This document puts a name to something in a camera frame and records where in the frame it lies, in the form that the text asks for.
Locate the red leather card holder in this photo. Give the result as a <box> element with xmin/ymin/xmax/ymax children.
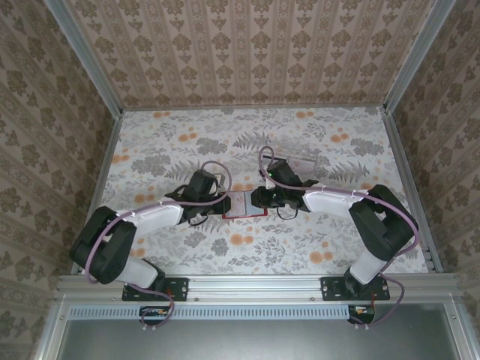
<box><xmin>220</xmin><ymin>190</ymin><xmax>269</xmax><ymax>221</ymax></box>

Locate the floral patterned table cover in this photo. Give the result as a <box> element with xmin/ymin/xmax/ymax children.
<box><xmin>91</xmin><ymin>108</ymin><xmax>433</xmax><ymax>277</ymax></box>

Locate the grey metal panel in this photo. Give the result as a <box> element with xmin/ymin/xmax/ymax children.
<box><xmin>58</xmin><ymin>302</ymin><xmax>453</xmax><ymax>360</ymax></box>

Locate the aluminium back rail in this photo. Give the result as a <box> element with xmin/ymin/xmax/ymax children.
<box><xmin>121</xmin><ymin>105</ymin><xmax>387</xmax><ymax>113</ymax></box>

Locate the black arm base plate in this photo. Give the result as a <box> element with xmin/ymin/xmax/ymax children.
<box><xmin>321</xmin><ymin>274</ymin><xmax>392</xmax><ymax>302</ymax></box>
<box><xmin>121</xmin><ymin>276</ymin><xmax>190</xmax><ymax>302</ymax></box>

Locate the white slotted cable duct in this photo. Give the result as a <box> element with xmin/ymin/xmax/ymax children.
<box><xmin>68</xmin><ymin>304</ymin><xmax>353</xmax><ymax>320</ymax></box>

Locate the short purple base cable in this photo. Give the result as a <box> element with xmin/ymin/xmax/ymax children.
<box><xmin>353</xmin><ymin>274</ymin><xmax>406</xmax><ymax>332</ymax></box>
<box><xmin>124</xmin><ymin>286</ymin><xmax>176</xmax><ymax>333</ymax></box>

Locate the aluminium side rail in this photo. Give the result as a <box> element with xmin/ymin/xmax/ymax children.
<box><xmin>381</xmin><ymin>108</ymin><xmax>443</xmax><ymax>275</ymax></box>
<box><xmin>88</xmin><ymin>109</ymin><xmax>125</xmax><ymax>279</ymax></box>

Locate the aluminium frame post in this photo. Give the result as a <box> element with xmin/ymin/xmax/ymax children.
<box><xmin>47</xmin><ymin>0</ymin><xmax>125</xmax><ymax>116</ymax></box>
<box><xmin>381</xmin><ymin>0</ymin><xmax>448</xmax><ymax>114</ymax></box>

